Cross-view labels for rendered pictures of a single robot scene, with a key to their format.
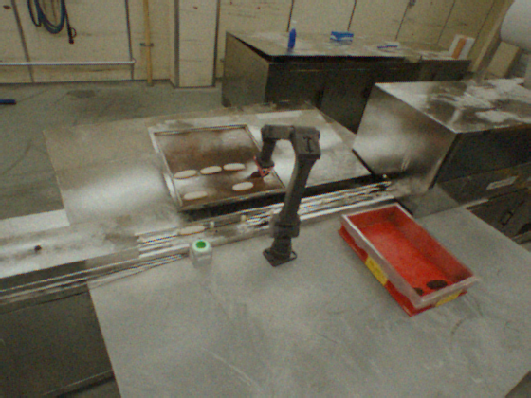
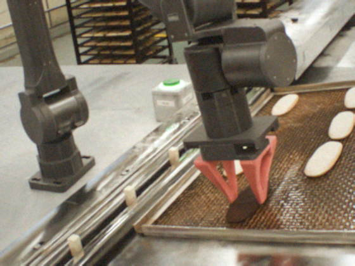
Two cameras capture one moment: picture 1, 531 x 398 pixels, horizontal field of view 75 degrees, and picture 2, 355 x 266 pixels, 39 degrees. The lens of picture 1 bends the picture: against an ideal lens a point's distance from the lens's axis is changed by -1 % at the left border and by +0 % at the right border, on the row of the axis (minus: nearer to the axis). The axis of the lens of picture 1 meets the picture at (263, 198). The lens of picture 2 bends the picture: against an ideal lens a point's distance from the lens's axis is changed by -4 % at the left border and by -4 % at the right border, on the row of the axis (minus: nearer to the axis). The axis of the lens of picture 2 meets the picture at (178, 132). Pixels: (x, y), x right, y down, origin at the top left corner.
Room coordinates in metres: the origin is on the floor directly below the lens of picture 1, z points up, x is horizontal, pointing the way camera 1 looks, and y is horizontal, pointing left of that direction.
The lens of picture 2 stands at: (1.87, -0.26, 1.26)
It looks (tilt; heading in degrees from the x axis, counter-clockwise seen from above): 24 degrees down; 155
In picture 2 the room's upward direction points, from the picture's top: 8 degrees counter-clockwise
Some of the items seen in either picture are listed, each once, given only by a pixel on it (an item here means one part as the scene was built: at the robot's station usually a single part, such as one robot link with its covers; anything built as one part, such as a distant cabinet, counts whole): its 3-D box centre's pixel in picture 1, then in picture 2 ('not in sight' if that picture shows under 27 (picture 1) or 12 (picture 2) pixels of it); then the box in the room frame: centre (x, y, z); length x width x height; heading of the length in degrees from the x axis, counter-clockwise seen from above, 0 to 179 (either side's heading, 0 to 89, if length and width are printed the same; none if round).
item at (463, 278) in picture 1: (402, 252); not in sight; (1.08, -0.60, 0.88); 0.49 x 0.34 x 0.10; 32
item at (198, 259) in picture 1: (200, 255); (175, 107); (0.90, 0.20, 0.84); 0.08 x 0.08 x 0.11; 33
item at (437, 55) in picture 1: (409, 78); not in sight; (5.43, -1.81, 0.40); 1.30 x 0.85 x 0.80; 123
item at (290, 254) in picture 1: (281, 248); (58, 156); (0.99, -0.10, 0.86); 0.12 x 0.09 x 0.08; 129
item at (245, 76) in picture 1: (317, 86); not in sight; (3.97, -0.37, 0.51); 1.93 x 1.05 x 1.02; 123
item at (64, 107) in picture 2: (282, 230); (58, 120); (1.01, -0.09, 0.94); 0.09 x 0.05 x 0.10; 17
